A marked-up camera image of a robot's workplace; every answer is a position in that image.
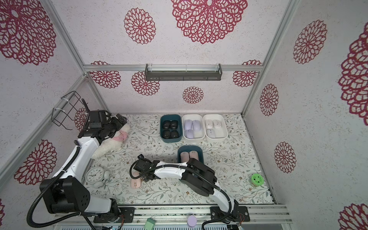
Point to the pink mouse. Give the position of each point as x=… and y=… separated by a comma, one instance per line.
x=194, y=154
x=136, y=183
x=185, y=157

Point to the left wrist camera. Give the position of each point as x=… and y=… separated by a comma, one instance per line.
x=98, y=118

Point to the green connector block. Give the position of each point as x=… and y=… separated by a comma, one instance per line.
x=150, y=224

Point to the black wire wall rack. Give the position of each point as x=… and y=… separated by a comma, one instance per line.
x=71, y=110

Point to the pink mouse top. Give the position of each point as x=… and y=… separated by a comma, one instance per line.
x=185, y=157

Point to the large purple mouse bottom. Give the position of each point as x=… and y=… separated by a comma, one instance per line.
x=197, y=126

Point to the right white storage box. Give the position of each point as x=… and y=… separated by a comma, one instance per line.
x=221, y=133

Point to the black mouse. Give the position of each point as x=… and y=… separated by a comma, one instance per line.
x=166, y=125
x=174, y=124
x=166, y=134
x=174, y=134

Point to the floral table mat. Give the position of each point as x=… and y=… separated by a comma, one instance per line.
x=233, y=160

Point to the left white storage box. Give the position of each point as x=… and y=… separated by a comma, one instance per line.
x=199, y=136

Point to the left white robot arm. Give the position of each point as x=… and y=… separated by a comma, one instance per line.
x=68, y=194

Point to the white storage box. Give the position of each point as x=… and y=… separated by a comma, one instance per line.
x=221, y=133
x=199, y=136

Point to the white plush dog toy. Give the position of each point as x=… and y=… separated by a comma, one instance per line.
x=113, y=144

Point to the green round toy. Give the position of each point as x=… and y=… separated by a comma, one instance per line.
x=257, y=180

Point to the purple round cap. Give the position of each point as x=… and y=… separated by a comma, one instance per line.
x=191, y=221

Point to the white mouse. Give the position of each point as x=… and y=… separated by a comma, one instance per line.
x=217, y=124
x=211, y=133
x=209, y=124

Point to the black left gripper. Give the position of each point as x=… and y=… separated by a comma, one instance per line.
x=119, y=124

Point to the teal storage box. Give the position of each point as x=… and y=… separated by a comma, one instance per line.
x=189, y=148
x=171, y=130

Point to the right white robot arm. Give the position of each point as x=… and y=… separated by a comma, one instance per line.
x=197, y=176

